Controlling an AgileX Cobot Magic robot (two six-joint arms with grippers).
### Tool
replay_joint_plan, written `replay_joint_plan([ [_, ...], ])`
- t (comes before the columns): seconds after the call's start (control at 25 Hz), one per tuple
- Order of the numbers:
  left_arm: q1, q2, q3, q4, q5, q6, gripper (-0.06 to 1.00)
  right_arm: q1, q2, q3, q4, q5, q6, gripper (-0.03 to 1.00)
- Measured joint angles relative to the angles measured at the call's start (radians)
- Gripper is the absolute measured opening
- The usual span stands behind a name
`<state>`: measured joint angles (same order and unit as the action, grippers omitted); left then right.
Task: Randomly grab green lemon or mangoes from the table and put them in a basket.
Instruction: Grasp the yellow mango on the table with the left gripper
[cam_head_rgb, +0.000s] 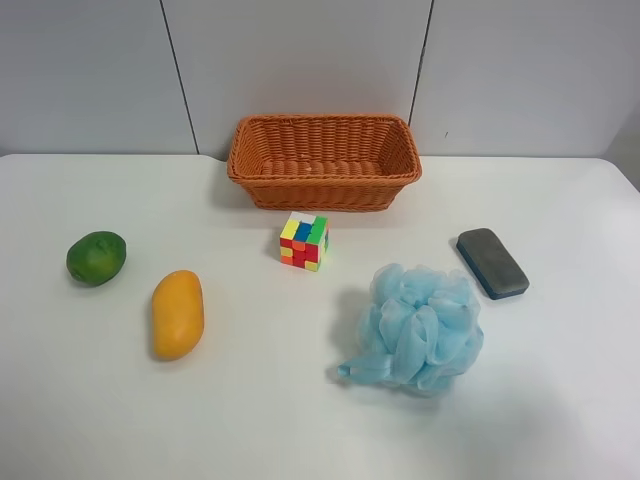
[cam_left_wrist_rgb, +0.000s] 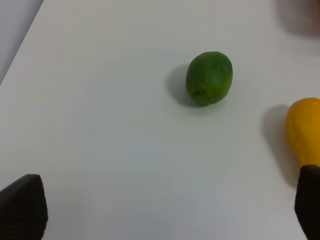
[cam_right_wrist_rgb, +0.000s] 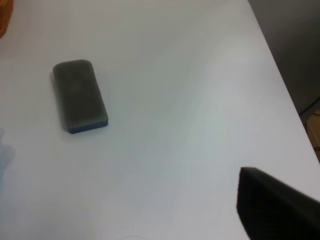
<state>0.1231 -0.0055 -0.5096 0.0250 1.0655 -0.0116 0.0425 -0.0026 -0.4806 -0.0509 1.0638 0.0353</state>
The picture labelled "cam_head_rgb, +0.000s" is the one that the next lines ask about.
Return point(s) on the yellow mango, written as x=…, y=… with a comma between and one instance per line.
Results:
x=177, y=310

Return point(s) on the orange woven basket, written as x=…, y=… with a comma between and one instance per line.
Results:
x=323, y=162

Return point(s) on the green lemon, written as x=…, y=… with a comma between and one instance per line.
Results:
x=96, y=258

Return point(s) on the multicolour puzzle cube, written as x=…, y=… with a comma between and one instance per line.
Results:
x=304, y=241

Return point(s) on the blue mesh bath sponge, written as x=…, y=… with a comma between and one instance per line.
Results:
x=419, y=332

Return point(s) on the grey blue board eraser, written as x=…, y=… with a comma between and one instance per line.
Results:
x=491, y=263

